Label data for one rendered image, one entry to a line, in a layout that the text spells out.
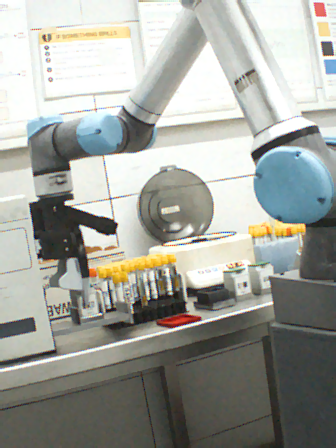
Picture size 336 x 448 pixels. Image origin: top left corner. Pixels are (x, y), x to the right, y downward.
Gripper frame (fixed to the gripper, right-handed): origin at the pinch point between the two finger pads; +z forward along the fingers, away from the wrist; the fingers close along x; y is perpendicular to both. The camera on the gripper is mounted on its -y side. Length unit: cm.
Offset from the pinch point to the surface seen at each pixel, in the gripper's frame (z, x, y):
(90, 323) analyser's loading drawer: 4.8, 3.3, 0.7
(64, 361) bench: 9.7, 8.5, 8.7
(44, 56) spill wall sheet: -61, -60, -19
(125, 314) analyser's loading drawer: 4.7, 3.0, -6.8
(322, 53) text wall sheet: -55, -58, -117
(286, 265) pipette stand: 4, -7, -52
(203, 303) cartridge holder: 7.3, -2.6, -26.8
